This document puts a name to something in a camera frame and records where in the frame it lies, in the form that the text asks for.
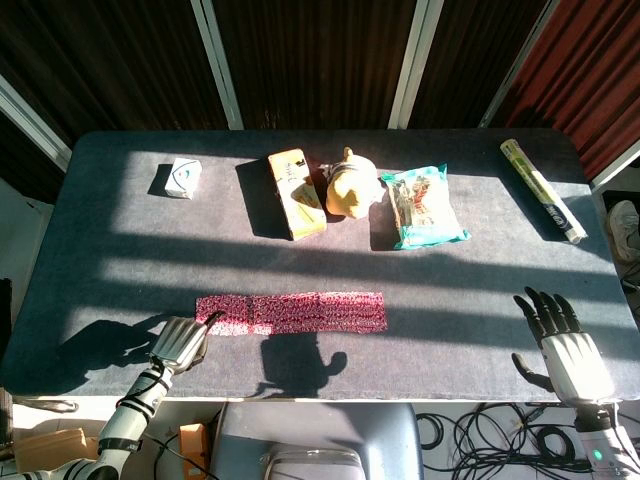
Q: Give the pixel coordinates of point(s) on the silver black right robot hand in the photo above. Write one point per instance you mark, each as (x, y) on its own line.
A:
(575, 360)

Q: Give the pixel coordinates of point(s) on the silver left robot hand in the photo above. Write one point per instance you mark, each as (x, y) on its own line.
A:
(177, 342)

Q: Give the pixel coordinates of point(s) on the red patterned cloth strip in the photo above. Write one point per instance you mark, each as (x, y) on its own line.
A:
(310, 312)

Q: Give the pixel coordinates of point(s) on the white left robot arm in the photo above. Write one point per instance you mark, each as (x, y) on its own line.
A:
(125, 425)

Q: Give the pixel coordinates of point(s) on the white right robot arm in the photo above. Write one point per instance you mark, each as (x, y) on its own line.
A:
(605, 445)

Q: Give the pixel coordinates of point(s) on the small orange cardboard box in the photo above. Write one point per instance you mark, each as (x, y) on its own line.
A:
(192, 445)

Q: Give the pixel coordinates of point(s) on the dark blue table cloth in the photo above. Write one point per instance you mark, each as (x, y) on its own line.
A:
(450, 310)

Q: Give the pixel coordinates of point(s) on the white sneaker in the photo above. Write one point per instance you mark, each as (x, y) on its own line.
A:
(625, 230)

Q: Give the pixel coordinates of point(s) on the brown cardboard box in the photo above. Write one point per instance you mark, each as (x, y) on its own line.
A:
(55, 447)

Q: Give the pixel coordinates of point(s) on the small white blue box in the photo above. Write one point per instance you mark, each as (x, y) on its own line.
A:
(180, 177)

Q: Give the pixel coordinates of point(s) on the grey blue robot torso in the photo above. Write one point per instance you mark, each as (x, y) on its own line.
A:
(320, 430)

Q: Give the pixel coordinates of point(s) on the green white wrap roll box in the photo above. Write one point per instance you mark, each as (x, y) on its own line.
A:
(542, 190)

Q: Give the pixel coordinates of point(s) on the orange snack box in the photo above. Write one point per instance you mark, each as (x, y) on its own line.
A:
(295, 195)

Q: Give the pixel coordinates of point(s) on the teal snack bag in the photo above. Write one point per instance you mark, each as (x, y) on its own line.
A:
(425, 205)

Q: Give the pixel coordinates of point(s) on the red-brown curtain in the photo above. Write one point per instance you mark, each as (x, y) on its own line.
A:
(590, 75)

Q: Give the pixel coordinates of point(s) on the white window frame post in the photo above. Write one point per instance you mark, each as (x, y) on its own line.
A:
(517, 65)
(217, 65)
(415, 65)
(30, 125)

